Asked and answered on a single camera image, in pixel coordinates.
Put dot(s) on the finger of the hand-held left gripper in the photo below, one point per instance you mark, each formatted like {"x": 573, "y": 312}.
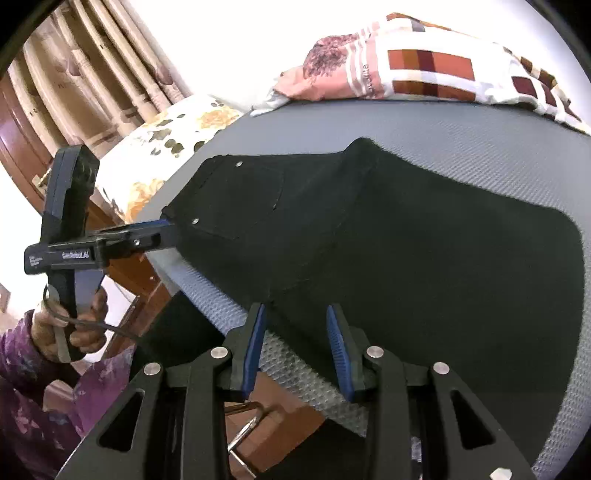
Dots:
{"x": 152, "y": 224}
{"x": 152, "y": 241}

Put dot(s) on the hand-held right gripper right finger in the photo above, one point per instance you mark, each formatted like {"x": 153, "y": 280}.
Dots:
{"x": 339, "y": 350}

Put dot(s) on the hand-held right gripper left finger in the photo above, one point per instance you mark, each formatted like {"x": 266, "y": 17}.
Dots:
{"x": 253, "y": 350}

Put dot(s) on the black pants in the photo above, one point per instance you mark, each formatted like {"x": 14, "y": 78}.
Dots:
{"x": 392, "y": 254}

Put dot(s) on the person's left forearm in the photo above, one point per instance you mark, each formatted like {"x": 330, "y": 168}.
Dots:
{"x": 27, "y": 406}

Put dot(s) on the person's left hand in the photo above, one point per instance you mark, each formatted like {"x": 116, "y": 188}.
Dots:
{"x": 87, "y": 334}

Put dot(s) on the floral pillow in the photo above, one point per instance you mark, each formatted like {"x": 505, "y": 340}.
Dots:
{"x": 152, "y": 152}

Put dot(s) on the person's dark clothing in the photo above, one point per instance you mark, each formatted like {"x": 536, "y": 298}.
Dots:
{"x": 184, "y": 327}

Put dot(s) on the brown wooden panel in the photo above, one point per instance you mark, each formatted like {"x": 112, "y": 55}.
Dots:
{"x": 18, "y": 138}

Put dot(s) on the beige patterned curtain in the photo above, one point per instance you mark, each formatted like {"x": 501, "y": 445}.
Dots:
{"x": 92, "y": 60}

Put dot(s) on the grey striped cloth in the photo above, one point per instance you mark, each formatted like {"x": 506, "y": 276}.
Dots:
{"x": 270, "y": 104}

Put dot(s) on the grey mesh mattress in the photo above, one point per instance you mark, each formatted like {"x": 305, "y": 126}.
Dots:
{"x": 461, "y": 138}

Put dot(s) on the silver metal frame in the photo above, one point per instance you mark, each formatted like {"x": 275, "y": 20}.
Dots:
{"x": 242, "y": 434}

